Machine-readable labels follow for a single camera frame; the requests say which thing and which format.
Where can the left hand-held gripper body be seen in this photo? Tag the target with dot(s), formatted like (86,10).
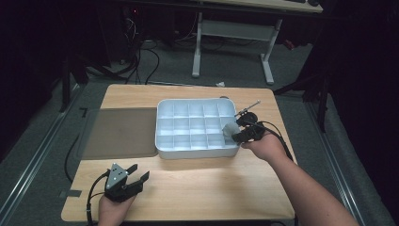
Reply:
(117,182)

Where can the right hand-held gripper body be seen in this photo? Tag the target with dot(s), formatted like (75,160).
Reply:
(255,132)

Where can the grey sock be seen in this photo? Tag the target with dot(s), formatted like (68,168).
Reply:
(230,128)

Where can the white divided storage box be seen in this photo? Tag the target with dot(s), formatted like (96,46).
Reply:
(196,125)

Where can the person's right hand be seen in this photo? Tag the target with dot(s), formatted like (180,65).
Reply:
(268,147)

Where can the person's left hand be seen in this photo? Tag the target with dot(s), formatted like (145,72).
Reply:
(113,210)

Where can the grey tape strip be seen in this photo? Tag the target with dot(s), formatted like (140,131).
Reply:
(73,193)

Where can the white paper scrap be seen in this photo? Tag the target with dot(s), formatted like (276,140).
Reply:
(220,84)

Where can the black metal stand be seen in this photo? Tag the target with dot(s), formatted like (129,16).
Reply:
(66,81)
(321,100)

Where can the black tape mark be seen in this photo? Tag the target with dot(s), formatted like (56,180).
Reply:
(84,111)

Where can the small red object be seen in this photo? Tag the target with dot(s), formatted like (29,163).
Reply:
(289,44)

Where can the metal floor rail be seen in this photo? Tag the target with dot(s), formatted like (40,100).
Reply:
(34,160)
(337,166)

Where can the white metal frame desk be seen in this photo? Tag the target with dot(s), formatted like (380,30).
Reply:
(233,29)

